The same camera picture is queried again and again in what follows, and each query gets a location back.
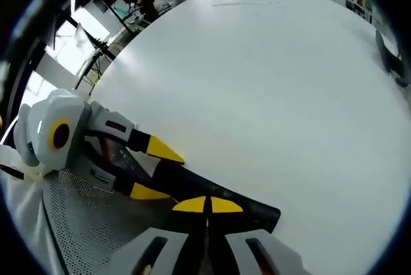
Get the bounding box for black headset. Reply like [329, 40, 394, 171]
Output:
[374, 28, 408, 88]

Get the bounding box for black tripod stand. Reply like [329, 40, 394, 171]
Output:
[74, 22, 113, 91]

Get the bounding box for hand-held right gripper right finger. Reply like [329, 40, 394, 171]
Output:
[205, 195, 306, 275]

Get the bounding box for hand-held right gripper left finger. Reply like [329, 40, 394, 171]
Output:
[108, 195, 210, 275]

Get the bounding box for grey perforated chair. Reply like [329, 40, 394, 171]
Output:
[40, 168, 182, 275]

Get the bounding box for black remote control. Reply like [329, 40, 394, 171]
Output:
[105, 138, 281, 235]

